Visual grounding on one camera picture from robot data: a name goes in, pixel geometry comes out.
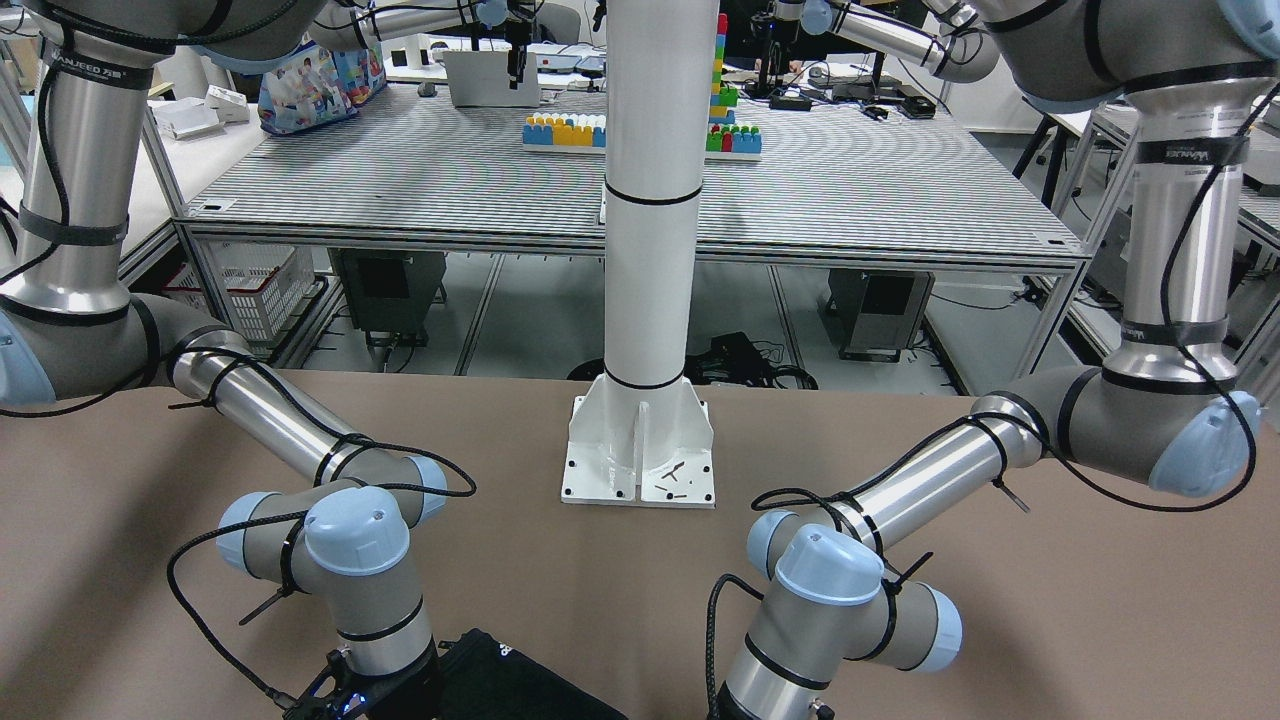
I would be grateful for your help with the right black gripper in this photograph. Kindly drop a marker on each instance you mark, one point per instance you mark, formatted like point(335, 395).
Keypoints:
point(415, 688)

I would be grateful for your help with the black graphic t-shirt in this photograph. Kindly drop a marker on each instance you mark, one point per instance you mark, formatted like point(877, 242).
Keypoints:
point(486, 679)

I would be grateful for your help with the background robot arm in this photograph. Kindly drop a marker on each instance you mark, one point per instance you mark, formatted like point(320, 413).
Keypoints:
point(900, 35)

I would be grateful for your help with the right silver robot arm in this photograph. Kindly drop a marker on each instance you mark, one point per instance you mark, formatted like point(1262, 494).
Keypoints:
point(72, 331)

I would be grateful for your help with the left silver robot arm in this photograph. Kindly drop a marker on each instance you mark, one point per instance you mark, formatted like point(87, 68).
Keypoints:
point(1162, 410)

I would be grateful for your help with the white plastic crate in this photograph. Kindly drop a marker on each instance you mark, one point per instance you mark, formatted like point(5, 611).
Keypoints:
point(264, 282)

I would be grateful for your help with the colourful toy block set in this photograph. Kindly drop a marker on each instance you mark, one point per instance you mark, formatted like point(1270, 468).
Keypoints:
point(666, 100)

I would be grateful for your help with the colourful gift bag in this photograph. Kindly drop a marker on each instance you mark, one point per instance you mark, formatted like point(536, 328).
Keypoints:
point(315, 86)

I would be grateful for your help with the striped aluminium workbench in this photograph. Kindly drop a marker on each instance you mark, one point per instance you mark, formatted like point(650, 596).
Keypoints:
point(832, 188)

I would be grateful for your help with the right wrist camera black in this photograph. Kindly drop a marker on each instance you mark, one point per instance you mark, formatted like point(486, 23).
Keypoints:
point(325, 695)

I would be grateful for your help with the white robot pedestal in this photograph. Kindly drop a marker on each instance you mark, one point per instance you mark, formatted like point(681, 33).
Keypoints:
point(641, 435)

